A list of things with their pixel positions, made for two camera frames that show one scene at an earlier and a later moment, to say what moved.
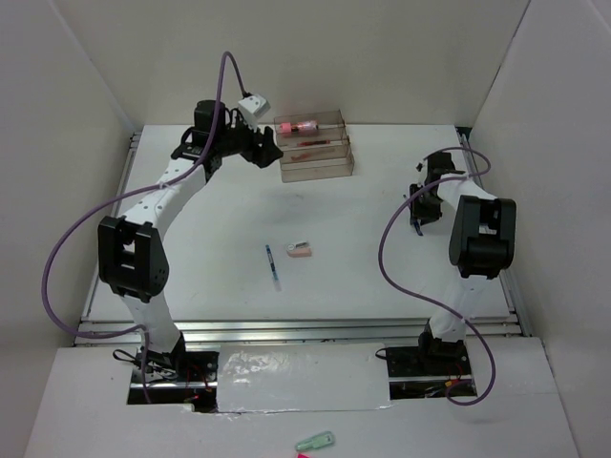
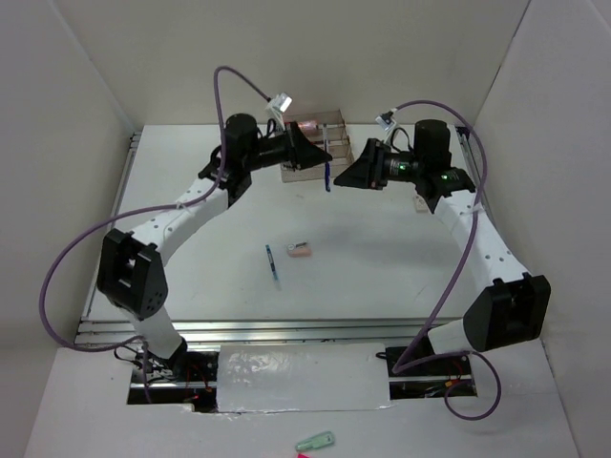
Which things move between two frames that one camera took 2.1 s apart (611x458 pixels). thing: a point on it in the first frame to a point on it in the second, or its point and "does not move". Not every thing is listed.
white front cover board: [306, 377] does not move
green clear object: [326, 438] does not move
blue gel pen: [273, 268] does not move
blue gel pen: [418, 228] to [326, 164]
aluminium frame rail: [95, 330] does not move
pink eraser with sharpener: [299, 250] does not move
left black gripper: [265, 155] to [300, 152]
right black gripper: [417, 211] to [368, 170]
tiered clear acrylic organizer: [315, 146] does not move
